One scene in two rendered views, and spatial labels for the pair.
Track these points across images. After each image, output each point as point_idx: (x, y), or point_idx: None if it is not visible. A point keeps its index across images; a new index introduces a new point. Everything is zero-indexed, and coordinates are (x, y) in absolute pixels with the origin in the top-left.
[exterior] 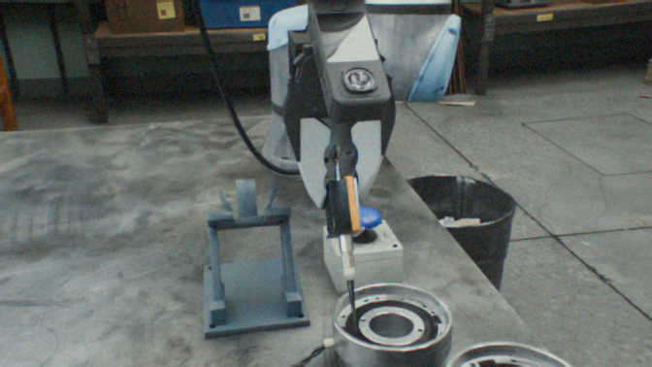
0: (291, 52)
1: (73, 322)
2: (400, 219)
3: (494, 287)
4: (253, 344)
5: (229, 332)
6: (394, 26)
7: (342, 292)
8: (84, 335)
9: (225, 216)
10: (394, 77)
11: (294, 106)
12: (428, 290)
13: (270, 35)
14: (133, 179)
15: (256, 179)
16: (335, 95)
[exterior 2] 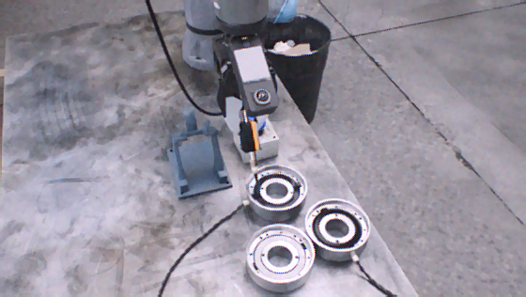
0: (216, 55)
1: (106, 193)
2: None
3: (325, 151)
4: (205, 201)
5: (191, 195)
6: None
7: (247, 163)
8: (116, 200)
9: (183, 139)
10: None
11: (222, 92)
12: (292, 157)
13: None
14: (104, 76)
15: (181, 72)
16: (250, 107)
